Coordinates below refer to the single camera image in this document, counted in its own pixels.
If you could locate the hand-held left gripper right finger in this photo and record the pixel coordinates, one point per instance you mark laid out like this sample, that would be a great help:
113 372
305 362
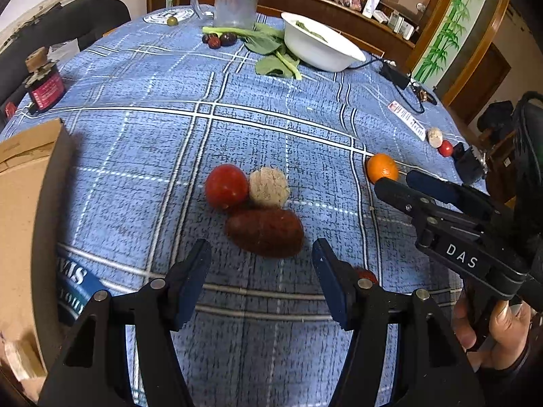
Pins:
335 292

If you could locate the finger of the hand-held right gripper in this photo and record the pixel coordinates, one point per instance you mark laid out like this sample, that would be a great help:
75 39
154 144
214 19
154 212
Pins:
437 186
403 197

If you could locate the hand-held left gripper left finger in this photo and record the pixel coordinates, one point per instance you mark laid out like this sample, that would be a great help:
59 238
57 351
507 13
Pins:
188 301

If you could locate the orange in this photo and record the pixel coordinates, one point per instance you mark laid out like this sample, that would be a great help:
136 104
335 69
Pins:
382 168

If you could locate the brown sweet potato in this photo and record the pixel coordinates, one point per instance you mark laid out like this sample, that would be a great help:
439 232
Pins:
265 233

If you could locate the person's right forearm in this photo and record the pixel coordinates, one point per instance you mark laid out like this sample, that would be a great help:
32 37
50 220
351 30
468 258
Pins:
513 383

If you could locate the person's right hand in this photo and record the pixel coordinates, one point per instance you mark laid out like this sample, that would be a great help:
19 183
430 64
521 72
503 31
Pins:
507 330

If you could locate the small red fruit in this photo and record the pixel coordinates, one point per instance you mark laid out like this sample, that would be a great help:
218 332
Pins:
368 274

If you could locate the red cherry tomato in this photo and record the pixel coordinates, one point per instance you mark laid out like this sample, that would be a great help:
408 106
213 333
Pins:
445 148

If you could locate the small beige lump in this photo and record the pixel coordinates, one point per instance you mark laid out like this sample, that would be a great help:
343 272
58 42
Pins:
435 135

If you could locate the bunch of keys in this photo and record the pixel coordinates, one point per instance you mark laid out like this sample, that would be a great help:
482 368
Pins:
425 95

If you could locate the blue printed book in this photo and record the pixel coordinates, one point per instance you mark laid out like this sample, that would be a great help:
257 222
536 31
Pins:
74 292

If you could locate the black power adapter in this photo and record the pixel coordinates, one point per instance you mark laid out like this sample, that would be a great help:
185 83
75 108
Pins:
394 74

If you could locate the beige lumpy ball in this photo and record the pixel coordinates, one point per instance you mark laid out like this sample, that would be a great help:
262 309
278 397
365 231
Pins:
269 187

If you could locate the white bowl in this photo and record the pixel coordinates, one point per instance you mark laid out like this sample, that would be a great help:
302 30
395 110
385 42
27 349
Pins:
322 46

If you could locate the cardboard box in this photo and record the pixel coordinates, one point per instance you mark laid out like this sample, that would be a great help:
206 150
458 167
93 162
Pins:
25 220

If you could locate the blue plaid tablecloth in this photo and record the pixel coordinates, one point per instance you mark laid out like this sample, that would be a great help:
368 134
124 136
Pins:
169 114

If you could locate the white carton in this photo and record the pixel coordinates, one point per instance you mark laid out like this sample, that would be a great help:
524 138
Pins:
373 0

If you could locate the green leafy vegetable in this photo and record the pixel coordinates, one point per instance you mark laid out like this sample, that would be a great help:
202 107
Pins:
267 48

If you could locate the dark purple plum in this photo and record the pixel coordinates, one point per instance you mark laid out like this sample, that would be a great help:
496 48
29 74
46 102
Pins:
229 38

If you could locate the dark red plum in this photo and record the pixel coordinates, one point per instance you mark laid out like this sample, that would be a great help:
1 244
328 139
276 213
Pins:
213 41

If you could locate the dark jar with red label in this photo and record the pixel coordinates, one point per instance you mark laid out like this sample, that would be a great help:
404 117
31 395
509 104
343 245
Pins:
43 87

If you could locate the green olive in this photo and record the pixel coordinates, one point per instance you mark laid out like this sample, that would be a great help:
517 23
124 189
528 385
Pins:
172 21

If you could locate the black chair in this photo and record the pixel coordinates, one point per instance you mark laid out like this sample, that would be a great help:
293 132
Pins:
59 29

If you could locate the bamboo wall decal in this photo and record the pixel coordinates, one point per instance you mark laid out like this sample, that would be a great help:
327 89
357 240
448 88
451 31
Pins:
454 21

